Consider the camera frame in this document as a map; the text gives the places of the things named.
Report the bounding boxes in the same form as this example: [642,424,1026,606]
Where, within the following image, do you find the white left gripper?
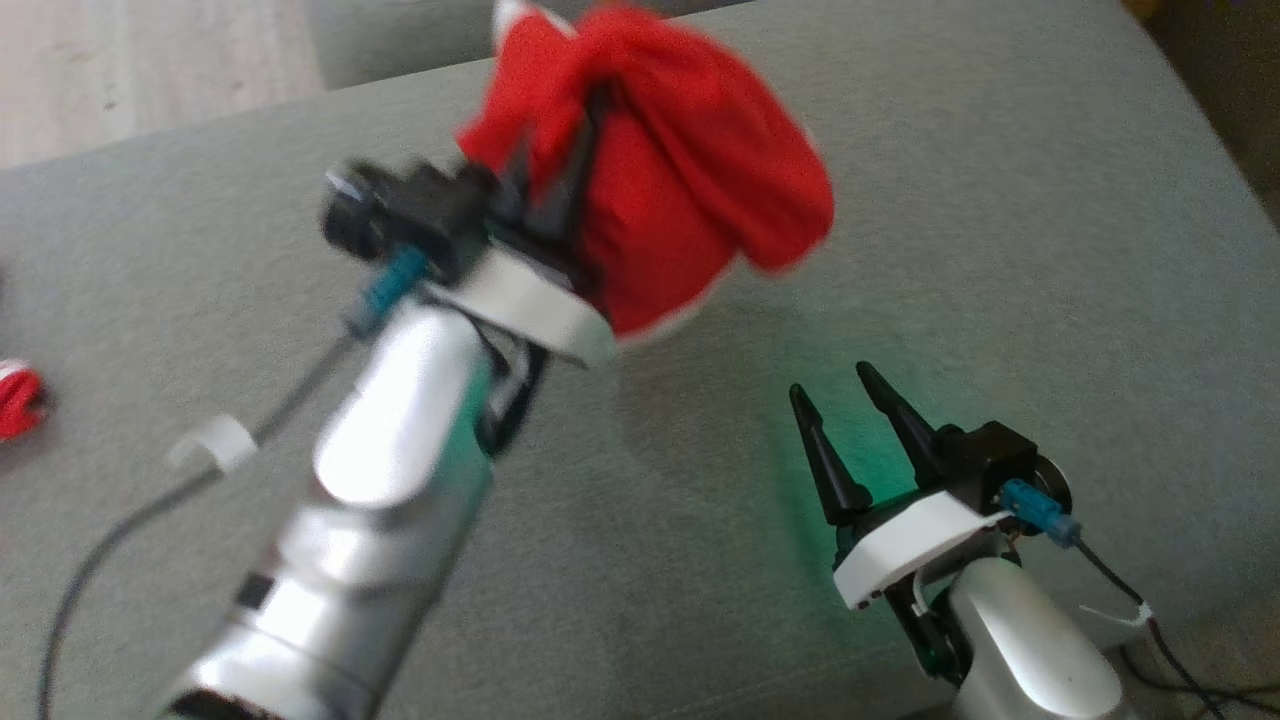
[430,85,618,368]

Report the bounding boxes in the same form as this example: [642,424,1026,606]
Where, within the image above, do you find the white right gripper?
[788,360,1014,612]

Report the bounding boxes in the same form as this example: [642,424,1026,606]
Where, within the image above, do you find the red t-shirt with white sleeves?
[0,358,49,441]

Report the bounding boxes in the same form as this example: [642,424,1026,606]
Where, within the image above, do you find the small grey sofa seat cushion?
[305,0,751,91]

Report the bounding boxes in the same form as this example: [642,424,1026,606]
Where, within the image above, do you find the large grey sofa seat cushion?
[0,0,1280,720]

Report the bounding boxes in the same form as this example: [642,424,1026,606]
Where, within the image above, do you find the yellow sofa back cushion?
[1122,0,1280,221]

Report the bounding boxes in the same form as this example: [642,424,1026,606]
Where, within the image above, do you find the left cable with blue connector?
[35,245,433,720]

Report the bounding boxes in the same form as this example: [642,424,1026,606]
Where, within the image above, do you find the white cable clip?
[165,413,259,476]

